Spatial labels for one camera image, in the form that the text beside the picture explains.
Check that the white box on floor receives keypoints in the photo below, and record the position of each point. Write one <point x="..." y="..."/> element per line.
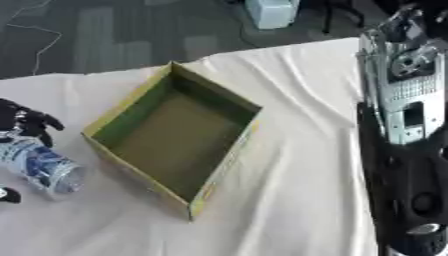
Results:
<point x="270" y="12"/>

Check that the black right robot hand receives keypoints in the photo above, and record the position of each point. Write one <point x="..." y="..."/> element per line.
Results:
<point x="415" y="20"/>

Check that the tan cardboard box green inside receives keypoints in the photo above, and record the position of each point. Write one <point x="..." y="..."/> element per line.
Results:
<point x="175" y="140"/>

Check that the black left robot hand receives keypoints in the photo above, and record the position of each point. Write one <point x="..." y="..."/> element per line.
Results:
<point x="32" y="120"/>

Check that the black chair base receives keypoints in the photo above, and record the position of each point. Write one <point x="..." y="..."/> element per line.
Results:
<point x="341" y="14"/>

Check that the clear plastic bottle blue label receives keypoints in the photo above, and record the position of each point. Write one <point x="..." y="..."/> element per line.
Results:
<point x="41" y="163"/>

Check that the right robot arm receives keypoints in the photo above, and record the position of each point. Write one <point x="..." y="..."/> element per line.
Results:
<point x="405" y="160"/>

